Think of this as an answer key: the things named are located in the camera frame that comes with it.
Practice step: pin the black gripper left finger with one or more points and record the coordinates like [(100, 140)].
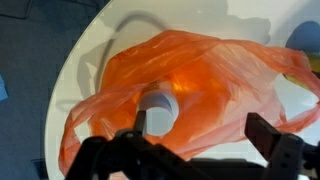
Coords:
[(133, 156)]

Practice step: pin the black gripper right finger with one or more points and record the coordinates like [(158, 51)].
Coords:
[(286, 156)]

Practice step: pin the white pill bottle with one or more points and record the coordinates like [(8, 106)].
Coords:
[(160, 110)]

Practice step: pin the orange plastic bag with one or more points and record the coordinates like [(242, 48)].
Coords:
[(216, 83)]

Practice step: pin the blue and white bottle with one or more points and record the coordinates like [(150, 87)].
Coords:
[(305, 36)]

